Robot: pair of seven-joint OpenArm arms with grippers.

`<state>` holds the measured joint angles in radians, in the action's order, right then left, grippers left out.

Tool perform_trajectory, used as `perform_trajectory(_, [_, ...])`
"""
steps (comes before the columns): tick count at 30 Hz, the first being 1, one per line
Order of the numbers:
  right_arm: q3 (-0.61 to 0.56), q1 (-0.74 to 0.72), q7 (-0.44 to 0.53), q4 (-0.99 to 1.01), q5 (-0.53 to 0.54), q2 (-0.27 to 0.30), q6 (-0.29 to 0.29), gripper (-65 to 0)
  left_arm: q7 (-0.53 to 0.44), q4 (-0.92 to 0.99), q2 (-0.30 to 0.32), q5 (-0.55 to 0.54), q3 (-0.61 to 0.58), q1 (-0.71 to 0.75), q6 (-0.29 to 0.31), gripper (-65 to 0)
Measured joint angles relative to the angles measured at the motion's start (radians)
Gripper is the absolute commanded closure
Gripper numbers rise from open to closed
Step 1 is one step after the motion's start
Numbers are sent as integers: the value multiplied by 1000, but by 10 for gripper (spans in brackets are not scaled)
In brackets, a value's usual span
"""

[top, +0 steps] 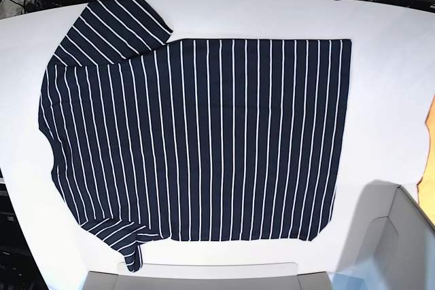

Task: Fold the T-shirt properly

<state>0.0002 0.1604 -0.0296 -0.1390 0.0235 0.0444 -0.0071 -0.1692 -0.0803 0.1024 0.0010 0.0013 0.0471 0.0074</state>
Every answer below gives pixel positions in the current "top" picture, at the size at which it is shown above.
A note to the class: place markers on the white bin right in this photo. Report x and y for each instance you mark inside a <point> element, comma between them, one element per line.
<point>390,244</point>

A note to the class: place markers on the orange cloth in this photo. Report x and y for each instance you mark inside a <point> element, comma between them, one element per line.
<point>425,187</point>

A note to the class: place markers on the navy white striped T-shirt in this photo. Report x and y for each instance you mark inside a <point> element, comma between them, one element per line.
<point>195,139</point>

